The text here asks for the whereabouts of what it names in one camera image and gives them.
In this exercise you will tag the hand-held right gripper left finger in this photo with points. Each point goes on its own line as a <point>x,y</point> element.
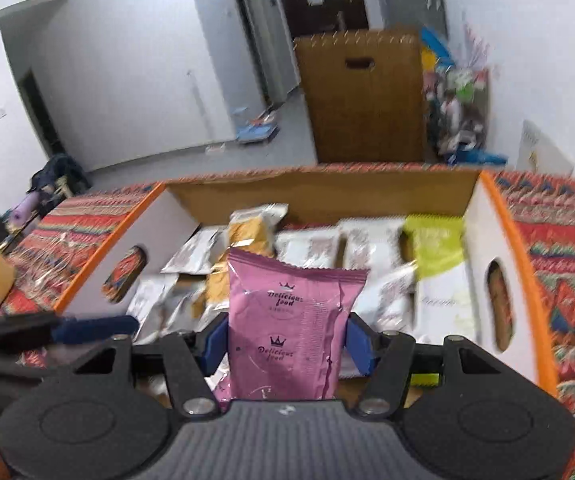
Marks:
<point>216,347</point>

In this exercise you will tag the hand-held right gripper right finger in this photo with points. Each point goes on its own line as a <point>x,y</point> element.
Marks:
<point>358,342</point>

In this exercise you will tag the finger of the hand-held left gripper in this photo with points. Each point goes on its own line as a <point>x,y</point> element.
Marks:
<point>94,329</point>

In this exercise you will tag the pink snack packet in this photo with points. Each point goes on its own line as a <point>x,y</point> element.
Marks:
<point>287,330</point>

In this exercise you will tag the orange and white cardboard box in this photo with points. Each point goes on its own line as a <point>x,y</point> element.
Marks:
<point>167,230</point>

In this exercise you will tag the pile of white snack packets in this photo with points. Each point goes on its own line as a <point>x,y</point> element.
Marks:
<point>312,247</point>

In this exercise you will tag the green and white snack packet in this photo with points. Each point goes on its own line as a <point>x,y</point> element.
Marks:
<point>437,260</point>

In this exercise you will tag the yellow snack packet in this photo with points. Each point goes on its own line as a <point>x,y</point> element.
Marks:
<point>255,232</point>

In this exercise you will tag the purple rolled mat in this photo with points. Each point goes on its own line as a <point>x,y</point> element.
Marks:
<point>28,209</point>

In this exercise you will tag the dark backpack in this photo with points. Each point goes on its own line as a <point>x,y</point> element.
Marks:
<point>59,175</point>

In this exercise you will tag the brown cardboard box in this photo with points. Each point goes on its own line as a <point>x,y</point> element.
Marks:
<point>367,105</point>

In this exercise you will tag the cluttered storage rack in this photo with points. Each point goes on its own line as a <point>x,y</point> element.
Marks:
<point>460,110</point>

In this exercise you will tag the white panel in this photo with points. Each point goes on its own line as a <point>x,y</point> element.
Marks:
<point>545,152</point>

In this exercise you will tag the blue and yellow dustpan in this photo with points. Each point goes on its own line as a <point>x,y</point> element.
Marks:
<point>435,47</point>

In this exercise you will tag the dark side door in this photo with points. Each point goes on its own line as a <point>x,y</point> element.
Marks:
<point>250,35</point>

